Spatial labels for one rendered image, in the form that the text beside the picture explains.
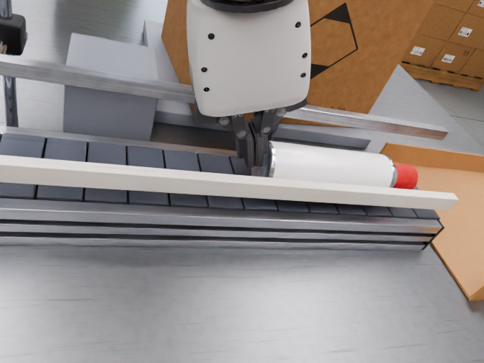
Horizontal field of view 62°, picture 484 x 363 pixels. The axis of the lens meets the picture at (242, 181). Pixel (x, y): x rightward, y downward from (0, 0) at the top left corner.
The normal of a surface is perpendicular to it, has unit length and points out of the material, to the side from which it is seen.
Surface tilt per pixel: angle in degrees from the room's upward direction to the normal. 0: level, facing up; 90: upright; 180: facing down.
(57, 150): 0
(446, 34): 90
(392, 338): 0
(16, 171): 90
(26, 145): 0
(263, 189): 90
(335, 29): 90
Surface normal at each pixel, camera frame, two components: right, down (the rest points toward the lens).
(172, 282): 0.30, -0.72
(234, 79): 0.17, 0.72
